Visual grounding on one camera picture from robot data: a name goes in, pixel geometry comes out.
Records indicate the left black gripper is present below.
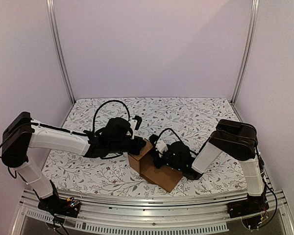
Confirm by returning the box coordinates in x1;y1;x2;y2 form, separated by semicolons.
108;136;146;156

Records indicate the brown cardboard box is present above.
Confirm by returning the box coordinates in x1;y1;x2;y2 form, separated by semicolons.
127;139;183;192

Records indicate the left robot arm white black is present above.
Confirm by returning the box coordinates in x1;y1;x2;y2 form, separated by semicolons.
0;112;146;212

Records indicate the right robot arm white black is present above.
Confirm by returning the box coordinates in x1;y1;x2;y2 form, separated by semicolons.
148;119;267;213

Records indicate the floral patterned table mat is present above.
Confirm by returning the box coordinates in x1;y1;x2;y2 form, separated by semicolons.
34;96;269;198

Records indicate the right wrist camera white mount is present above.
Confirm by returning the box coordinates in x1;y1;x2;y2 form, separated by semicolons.
149;134;168;155

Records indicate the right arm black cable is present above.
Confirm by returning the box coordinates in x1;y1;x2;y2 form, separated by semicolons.
156;127;199;157

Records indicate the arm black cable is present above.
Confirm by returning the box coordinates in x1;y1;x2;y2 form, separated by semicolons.
92;99;132;133
156;127;199;157

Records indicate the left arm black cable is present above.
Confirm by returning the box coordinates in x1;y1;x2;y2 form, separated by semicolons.
92;99;132;133

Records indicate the front aluminium rail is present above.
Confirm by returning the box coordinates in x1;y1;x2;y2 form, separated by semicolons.
11;189;294;235

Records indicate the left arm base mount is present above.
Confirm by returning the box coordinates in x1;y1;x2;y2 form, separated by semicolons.
38;195;81;218

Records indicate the left aluminium frame post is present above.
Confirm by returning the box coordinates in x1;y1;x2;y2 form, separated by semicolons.
46;0;76;104

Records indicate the aluminium frame post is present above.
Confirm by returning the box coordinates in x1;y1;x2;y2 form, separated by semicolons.
46;0;76;104
230;0;260;106

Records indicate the right aluminium frame post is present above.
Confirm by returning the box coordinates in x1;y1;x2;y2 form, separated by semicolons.
230;0;260;106

